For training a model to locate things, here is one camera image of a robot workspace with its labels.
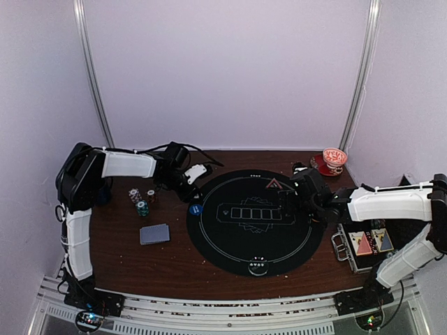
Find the blue small blind button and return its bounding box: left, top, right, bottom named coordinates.
left=189, top=204, right=203, bottom=216

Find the red black triangular all-in marker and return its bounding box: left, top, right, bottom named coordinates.
left=265, top=178, right=283, bottom=190

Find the brown 100 poker chip stack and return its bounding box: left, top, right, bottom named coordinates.
left=145, top=189, right=158, bottom=204

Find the white blue poker chip stack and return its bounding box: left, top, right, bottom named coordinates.
left=129, top=188, right=142, bottom=204

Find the clear round dealer button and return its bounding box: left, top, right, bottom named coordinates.
left=247, top=257, right=270, bottom=277

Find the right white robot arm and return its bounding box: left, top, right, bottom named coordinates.
left=277, top=167, right=446, bottom=308

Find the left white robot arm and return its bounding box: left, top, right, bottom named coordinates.
left=55, top=142, right=211, bottom=310

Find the red floral saucer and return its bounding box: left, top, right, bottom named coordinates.
left=309, top=154, right=344, bottom=177

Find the round black poker mat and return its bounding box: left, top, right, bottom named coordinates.
left=186, top=170, right=325, bottom=276

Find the blue-backed playing card deck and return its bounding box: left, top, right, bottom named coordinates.
left=140, top=224, right=170, bottom=246

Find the red white patterned tea bowl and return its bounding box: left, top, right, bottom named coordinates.
left=323, top=148, right=348, bottom=169

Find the red card deck in case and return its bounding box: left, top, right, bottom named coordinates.
left=349, top=232, right=372, bottom=256

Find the aluminium poker chip case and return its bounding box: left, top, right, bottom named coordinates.
left=331, top=219, right=397, bottom=274

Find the dark blue cup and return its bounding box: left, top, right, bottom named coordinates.
left=96, top=182, right=112, bottom=206

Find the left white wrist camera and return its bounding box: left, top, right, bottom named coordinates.
left=184, top=164, right=212, bottom=185

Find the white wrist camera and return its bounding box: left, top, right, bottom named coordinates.
left=184, top=164, right=212, bottom=185
left=292, top=162, right=308, bottom=174

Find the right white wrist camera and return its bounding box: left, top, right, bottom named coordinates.
left=292, top=162, right=308, bottom=174

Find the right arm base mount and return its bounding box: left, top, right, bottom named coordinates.
left=334, top=288, right=394, bottom=332

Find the front aluminium rail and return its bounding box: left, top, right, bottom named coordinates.
left=25, top=277, right=432, bottom=334

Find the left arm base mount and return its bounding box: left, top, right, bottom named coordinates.
left=64, top=283, right=125, bottom=334

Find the right aluminium frame post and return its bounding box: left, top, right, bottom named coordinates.
left=339, top=0, right=381, bottom=152

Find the aluminium frame post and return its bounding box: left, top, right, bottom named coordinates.
left=73, top=0, right=115, bottom=148
left=339, top=0, right=381, bottom=152

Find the left aluminium frame post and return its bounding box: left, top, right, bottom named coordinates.
left=73, top=0, right=115, bottom=148

